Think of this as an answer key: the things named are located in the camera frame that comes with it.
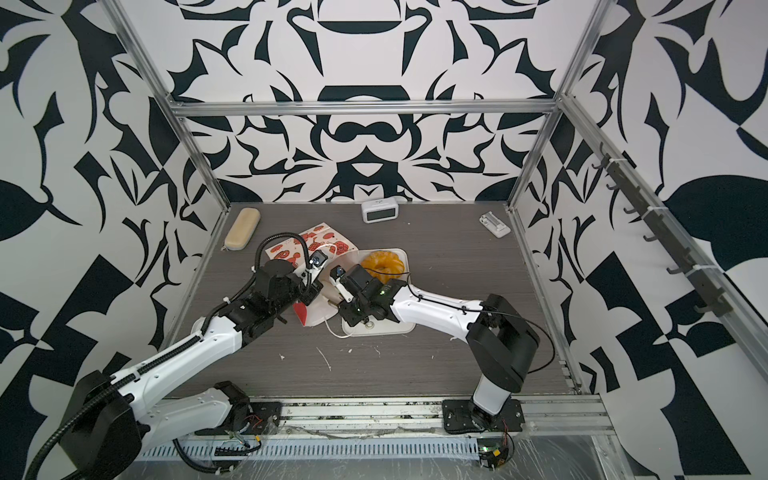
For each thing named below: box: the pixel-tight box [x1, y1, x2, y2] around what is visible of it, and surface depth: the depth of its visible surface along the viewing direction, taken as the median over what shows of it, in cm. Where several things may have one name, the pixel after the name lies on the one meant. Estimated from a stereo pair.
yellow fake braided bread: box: [361, 250, 405, 284], surface depth 102 cm
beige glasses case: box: [221, 207, 261, 251], surface depth 110 cm
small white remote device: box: [479, 211, 511, 239], surface depth 114 cm
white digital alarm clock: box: [361, 197, 399, 224], surface depth 114 cm
